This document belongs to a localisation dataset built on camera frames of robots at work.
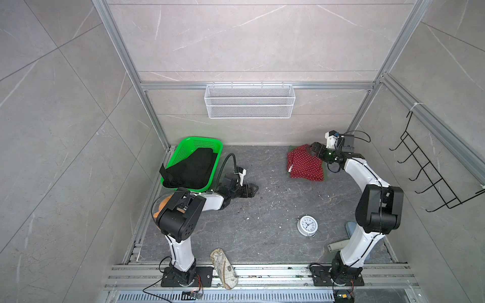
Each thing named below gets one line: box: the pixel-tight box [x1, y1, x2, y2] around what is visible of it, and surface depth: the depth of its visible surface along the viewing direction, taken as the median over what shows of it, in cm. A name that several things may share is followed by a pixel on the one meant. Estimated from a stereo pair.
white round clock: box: [296, 213, 319, 237], surface depth 85 cm
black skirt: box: [159, 147, 218, 190], surface depth 107 cm
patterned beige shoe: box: [209, 248, 239, 290], surface depth 74 cm
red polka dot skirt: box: [286, 143, 324, 182], surface depth 106 cm
